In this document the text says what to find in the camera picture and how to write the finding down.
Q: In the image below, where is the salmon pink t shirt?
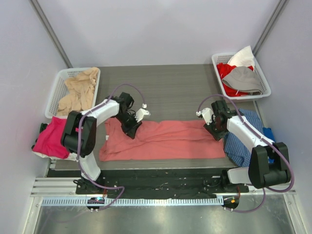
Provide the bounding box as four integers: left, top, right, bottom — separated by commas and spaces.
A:
99, 118, 226, 161

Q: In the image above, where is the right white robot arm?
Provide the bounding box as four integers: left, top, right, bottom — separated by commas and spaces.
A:
196, 100, 293, 193

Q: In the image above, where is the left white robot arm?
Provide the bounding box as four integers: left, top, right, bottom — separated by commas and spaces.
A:
60, 92, 142, 195

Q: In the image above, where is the red garment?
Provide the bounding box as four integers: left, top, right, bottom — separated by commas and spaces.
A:
217, 63, 252, 96

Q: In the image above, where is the blue checkered shirt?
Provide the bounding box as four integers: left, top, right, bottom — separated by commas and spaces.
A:
224, 109, 264, 167

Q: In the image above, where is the bright blue garment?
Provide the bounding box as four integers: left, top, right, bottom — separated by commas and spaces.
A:
262, 127, 277, 164

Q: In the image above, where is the beige t shirt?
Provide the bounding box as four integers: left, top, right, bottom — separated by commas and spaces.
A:
57, 67, 99, 116

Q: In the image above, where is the right white plastic basket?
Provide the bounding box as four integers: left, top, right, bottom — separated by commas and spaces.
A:
211, 52, 271, 103

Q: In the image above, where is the white plastic basket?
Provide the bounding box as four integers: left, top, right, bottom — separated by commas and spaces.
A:
45, 67, 100, 119
211, 52, 271, 103

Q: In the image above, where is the cream white garment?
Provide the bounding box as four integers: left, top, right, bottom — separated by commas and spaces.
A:
33, 152, 77, 161

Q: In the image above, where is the left white plastic basket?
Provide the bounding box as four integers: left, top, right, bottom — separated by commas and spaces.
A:
45, 67, 100, 119

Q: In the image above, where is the magenta t shirt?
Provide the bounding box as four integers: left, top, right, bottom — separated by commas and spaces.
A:
33, 117, 69, 159

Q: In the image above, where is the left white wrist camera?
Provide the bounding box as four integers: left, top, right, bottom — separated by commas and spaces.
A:
135, 103, 151, 122

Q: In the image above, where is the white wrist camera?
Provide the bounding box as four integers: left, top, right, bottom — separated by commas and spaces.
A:
196, 108, 214, 125
135, 103, 151, 122

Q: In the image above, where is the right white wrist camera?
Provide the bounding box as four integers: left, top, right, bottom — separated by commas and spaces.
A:
196, 108, 214, 125

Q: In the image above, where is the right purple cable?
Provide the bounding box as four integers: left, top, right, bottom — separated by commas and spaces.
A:
196, 94, 295, 212

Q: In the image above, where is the purple cable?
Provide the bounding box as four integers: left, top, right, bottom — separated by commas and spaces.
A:
196, 94, 295, 212
75, 83, 148, 212

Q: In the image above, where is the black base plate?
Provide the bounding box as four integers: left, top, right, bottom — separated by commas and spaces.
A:
74, 168, 249, 199

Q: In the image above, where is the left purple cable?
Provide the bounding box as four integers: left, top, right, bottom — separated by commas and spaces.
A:
75, 83, 148, 212

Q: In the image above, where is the white slotted cable duct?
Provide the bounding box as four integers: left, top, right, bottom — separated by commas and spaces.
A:
41, 196, 224, 207

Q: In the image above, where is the aluminium frame rail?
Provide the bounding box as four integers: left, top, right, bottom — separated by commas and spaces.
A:
31, 177, 290, 197

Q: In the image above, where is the right corner aluminium post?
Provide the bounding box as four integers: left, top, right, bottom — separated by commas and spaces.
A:
253, 0, 289, 56

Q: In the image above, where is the corner aluminium post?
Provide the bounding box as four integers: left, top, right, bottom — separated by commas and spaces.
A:
253, 0, 289, 56
29, 0, 73, 68

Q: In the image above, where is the left corner aluminium post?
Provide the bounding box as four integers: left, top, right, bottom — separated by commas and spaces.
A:
29, 0, 73, 68

